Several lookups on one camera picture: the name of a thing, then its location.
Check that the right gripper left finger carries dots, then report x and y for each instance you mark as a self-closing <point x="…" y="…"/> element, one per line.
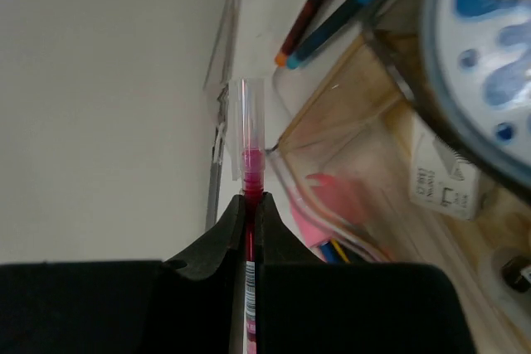
<point x="190" y="303"/>

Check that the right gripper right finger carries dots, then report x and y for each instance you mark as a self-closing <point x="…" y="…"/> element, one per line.
<point x="305" y="305"/>

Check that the pink capped glue bottle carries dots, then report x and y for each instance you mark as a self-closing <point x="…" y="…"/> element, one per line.
<point x="330" y="213"/>

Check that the red blue pen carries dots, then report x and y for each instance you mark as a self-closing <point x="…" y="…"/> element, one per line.
<point x="347" y="12"/>

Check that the clear compartment organizer box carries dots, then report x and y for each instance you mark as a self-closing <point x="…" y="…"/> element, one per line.
<point x="343" y="116"/>

